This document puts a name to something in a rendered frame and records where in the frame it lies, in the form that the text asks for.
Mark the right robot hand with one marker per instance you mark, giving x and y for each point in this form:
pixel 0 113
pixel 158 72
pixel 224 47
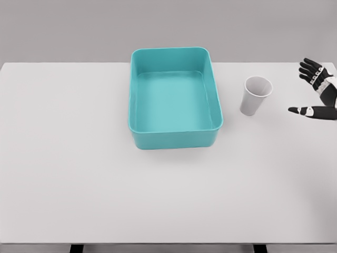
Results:
pixel 326 112

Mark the white paper cup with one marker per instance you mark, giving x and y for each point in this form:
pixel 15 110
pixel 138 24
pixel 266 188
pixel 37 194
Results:
pixel 253 100

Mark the teal plastic basket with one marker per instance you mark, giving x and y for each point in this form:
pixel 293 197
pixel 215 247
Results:
pixel 173 100

